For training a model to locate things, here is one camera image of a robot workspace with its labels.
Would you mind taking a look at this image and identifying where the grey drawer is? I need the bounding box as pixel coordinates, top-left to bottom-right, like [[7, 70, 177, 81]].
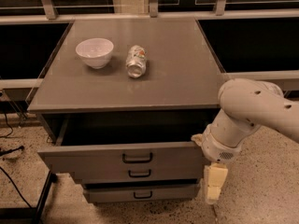
[[71, 168, 203, 184], [83, 184, 200, 203], [38, 120, 208, 174]]

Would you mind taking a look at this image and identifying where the metal window railing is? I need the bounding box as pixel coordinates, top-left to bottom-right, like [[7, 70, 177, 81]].
[[1, 0, 299, 103]]

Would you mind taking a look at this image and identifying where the crushed soda can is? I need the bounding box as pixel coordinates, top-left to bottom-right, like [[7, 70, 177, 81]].
[[125, 45, 147, 78]]

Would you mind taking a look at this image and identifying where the black metal stand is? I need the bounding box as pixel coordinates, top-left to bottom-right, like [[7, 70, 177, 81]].
[[0, 170, 59, 224]]

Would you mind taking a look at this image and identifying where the grey top drawer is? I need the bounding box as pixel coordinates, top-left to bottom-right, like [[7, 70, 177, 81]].
[[38, 120, 208, 174]]

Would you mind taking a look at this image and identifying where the grey bottom drawer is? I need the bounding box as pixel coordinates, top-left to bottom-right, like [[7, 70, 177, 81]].
[[83, 184, 200, 203]]

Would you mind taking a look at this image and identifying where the grey middle drawer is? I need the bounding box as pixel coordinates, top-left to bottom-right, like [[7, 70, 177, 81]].
[[71, 168, 203, 184]]

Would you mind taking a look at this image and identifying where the grey drawer cabinet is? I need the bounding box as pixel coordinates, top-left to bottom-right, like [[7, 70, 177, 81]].
[[29, 18, 223, 190]]

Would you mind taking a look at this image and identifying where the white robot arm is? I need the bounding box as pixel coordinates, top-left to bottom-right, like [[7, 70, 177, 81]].
[[192, 78, 299, 204]]

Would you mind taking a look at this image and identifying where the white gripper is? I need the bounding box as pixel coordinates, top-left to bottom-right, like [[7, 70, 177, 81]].
[[191, 125, 241, 204]]

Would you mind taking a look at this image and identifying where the white ceramic bowl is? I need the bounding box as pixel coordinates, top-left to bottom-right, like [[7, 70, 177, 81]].
[[76, 38, 114, 69]]

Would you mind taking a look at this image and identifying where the black floor cable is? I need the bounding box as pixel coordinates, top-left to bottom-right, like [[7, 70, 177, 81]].
[[0, 91, 34, 209]]

